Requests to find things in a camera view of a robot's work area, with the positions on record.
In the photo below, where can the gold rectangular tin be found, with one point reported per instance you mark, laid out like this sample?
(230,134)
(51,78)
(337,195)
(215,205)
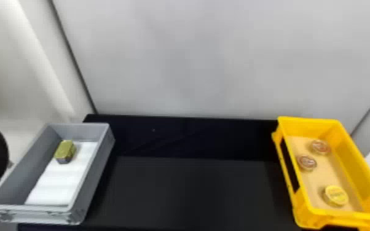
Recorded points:
(65,151)

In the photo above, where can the brown can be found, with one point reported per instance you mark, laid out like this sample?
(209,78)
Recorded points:
(320,146)
(307,162)

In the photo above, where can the yellow can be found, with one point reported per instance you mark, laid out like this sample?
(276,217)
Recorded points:
(336,195)

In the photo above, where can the white slab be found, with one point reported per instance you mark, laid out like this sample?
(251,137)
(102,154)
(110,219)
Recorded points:
(62,180)

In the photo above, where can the grey crate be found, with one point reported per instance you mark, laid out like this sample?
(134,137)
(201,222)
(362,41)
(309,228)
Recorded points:
(23,174)

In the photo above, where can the yellow crate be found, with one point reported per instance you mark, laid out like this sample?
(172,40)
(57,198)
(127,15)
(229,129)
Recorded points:
(356,151)

